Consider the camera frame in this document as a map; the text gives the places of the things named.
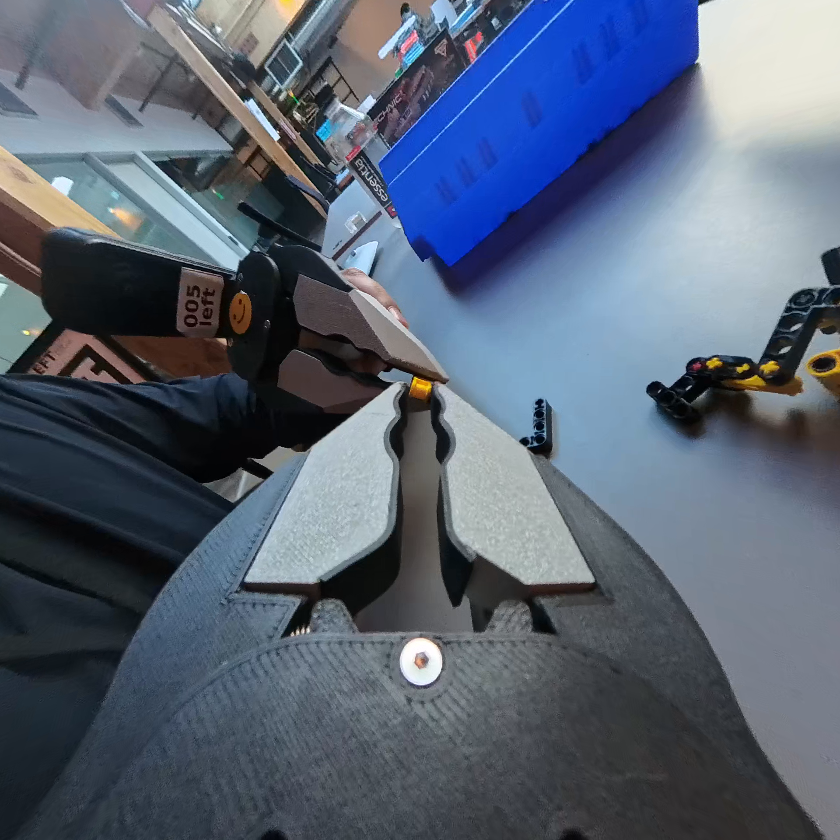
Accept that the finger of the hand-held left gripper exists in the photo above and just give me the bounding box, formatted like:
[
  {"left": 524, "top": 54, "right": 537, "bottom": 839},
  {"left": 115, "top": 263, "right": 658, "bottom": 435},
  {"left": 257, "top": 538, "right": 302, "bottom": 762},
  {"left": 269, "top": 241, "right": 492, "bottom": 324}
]
[
  {"left": 292, "top": 273, "right": 452, "bottom": 386},
  {"left": 277, "top": 348, "right": 396, "bottom": 416}
]

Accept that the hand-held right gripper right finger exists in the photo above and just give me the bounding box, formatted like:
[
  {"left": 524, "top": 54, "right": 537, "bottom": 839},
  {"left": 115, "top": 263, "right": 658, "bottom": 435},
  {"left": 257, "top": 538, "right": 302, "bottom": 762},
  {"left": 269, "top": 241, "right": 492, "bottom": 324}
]
[{"left": 430, "top": 382, "right": 597, "bottom": 606}]

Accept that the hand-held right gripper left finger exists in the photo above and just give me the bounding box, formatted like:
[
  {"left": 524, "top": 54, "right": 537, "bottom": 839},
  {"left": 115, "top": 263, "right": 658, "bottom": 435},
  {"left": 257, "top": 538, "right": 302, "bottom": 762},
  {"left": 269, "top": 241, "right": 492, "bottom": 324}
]
[{"left": 243, "top": 382, "right": 406, "bottom": 614}]

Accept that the person's left forearm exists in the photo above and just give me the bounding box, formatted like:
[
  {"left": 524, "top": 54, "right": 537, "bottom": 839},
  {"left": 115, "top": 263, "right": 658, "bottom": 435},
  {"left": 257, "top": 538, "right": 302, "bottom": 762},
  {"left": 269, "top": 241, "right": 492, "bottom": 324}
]
[{"left": 0, "top": 373, "right": 309, "bottom": 483}]

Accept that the black angled lego beam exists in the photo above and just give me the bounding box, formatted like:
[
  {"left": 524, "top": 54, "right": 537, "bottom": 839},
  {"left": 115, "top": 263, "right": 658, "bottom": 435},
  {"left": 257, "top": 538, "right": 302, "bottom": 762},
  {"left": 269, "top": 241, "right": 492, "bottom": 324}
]
[{"left": 520, "top": 397, "right": 553, "bottom": 458}]

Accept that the dark lego set box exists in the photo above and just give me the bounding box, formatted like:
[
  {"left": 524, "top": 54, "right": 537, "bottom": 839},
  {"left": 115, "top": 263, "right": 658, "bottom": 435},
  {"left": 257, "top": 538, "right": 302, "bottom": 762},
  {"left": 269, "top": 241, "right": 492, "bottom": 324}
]
[{"left": 367, "top": 26, "right": 473, "bottom": 148}]

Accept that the yellow and black lego assembly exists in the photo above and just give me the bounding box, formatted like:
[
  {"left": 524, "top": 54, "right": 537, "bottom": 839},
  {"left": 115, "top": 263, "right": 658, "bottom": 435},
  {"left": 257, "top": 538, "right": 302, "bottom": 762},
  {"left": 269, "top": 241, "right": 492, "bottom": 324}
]
[{"left": 646, "top": 248, "right": 840, "bottom": 421}]

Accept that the person's left hand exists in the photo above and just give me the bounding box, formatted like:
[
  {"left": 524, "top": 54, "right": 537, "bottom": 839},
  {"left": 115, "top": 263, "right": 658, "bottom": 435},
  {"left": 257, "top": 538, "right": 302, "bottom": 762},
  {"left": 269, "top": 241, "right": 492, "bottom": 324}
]
[{"left": 340, "top": 266, "right": 410, "bottom": 329}]

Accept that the framed marker sign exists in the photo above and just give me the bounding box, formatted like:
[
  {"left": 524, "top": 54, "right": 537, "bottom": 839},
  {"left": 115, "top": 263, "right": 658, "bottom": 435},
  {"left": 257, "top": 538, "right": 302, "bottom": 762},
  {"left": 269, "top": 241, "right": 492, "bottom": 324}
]
[{"left": 10, "top": 322, "right": 155, "bottom": 385}]

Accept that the black office chair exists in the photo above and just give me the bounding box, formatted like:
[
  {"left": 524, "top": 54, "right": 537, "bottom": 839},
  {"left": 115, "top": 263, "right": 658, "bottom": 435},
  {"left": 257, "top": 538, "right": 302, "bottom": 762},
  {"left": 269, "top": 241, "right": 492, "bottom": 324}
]
[{"left": 236, "top": 200, "right": 326, "bottom": 253}]

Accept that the black and white cardboard box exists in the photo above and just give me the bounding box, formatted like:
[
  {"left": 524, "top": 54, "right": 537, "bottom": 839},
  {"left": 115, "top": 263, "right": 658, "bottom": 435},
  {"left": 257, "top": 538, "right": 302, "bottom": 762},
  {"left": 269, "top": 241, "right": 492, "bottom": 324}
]
[{"left": 344, "top": 141, "right": 401, "bottom": 227}]

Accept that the clear plastic jar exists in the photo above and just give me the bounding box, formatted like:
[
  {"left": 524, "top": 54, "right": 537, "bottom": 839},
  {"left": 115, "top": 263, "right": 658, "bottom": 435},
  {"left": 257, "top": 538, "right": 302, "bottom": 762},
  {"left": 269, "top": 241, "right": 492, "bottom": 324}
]
[{"left": 322, "top": 98, "right": 375, "bottom": 161}]

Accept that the long wooden table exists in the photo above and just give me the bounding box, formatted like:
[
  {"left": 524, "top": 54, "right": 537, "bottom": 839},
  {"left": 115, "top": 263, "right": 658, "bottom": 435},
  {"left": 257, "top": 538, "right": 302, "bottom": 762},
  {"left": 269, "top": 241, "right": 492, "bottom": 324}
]
[{"left": 147, "top": 7, "right": 329, "bottom": 217}]

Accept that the blue storage bin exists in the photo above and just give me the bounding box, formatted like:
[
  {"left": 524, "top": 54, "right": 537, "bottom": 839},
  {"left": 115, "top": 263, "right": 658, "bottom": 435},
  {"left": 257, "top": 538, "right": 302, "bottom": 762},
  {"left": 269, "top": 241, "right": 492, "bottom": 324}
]
[{"left": 379, "top": 0, "right": 700, "bottom": 266}]

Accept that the wooden partition frame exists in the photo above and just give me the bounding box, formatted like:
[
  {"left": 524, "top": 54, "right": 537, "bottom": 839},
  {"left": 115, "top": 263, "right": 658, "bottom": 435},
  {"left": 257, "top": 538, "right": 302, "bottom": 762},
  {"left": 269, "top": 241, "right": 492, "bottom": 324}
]
[{"left": 0, "top": 147, "right": 231, "bottom": 375}]

